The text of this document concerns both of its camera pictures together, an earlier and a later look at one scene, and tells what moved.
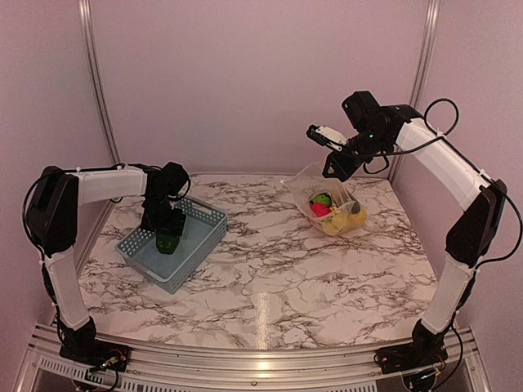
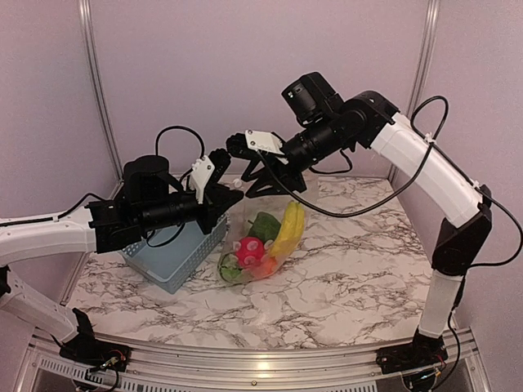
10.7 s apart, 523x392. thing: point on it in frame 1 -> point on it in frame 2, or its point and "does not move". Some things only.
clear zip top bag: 326,203 -> 263,232
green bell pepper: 166,244 -> 265,226
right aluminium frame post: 427,41 does not move
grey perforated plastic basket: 205,229 does not move
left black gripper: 174,225 -> 218,198
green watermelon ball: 323,198 -> 230,268
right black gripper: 343,170 -> 288,178
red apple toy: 319,209 -> 249,251
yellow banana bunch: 344,221 -> 290,230
